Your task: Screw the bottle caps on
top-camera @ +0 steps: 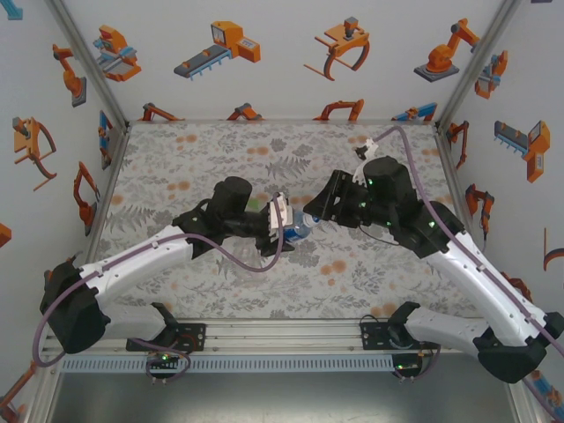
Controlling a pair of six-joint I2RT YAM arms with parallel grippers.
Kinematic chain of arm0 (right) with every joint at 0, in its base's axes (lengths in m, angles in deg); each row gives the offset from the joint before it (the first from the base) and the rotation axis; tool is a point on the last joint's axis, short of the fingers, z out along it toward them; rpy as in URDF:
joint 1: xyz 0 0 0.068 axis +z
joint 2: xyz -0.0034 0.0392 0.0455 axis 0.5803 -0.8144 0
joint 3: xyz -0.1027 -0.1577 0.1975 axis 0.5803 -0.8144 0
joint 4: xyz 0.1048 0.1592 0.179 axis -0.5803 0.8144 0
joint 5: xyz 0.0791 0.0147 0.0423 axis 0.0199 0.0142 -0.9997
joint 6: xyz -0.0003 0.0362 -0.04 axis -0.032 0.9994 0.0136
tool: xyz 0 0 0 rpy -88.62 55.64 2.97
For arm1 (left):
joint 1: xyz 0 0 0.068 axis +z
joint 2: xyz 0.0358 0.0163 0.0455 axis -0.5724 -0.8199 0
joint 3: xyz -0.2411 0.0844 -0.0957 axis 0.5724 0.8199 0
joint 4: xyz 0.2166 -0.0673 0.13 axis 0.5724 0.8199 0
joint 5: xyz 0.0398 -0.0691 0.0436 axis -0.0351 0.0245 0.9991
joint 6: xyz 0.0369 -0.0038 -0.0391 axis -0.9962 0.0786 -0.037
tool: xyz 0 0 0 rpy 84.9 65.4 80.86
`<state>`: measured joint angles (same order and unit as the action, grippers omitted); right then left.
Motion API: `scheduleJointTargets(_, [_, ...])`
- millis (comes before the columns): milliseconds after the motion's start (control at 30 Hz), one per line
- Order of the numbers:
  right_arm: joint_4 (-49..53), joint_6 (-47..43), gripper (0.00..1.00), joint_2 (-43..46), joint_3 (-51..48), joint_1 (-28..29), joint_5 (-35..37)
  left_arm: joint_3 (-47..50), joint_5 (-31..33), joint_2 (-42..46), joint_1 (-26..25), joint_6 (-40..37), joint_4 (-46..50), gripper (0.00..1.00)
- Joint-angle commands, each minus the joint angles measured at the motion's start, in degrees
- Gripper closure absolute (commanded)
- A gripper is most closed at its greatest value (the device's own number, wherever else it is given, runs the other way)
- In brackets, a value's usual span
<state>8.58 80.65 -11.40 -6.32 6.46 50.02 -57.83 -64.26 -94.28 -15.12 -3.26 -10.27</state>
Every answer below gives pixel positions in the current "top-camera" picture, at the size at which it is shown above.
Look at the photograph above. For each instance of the aluminium table side rail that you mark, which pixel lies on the aluminium table side rail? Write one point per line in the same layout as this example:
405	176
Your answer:
99	220
451	176

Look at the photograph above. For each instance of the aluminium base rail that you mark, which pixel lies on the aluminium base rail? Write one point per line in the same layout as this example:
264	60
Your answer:
286	335

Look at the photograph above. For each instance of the small circuit board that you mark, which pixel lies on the small circuit board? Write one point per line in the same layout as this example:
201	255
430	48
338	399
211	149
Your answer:
162	359
406	365

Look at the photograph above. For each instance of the aluminium table rear rail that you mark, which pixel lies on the aluminium table rear rail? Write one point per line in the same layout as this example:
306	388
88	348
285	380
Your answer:
282	121

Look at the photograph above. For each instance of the blue label plastic bottle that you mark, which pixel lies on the blue label plastic bottle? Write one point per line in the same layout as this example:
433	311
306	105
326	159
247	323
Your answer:
296	232

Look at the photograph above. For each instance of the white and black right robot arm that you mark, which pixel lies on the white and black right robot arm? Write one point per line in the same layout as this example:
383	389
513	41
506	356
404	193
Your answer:
484	286

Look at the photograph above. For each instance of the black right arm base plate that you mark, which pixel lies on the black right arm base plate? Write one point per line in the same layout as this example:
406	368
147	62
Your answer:
370	337

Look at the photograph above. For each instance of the aluminium frame post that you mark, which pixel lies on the aluminium frame post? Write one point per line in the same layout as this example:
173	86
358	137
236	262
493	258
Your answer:
478	59
44	392
517	410
88	61

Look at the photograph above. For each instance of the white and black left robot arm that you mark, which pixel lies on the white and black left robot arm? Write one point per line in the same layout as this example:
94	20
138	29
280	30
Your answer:
132	260

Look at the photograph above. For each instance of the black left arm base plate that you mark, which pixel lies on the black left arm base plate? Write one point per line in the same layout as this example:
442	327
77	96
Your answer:
194	337

